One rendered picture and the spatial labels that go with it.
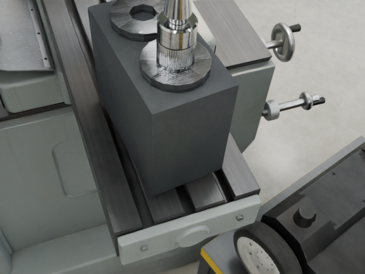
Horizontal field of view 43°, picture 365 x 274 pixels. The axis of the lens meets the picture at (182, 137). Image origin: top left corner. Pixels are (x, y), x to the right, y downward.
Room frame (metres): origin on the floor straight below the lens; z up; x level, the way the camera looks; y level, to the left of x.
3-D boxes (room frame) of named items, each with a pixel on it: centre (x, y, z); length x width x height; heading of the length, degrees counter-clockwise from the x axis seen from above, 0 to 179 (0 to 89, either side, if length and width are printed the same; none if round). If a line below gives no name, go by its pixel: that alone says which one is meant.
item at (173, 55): (0.43, 0.02, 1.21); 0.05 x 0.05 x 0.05
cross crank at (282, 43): (1.07, -0.24, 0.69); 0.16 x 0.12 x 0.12; 114
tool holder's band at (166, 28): (0.43, 0.02, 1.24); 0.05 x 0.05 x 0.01
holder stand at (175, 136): (0.47, 0.04, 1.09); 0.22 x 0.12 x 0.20; 30
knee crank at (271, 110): (0.95, -0.32, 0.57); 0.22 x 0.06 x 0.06; 114
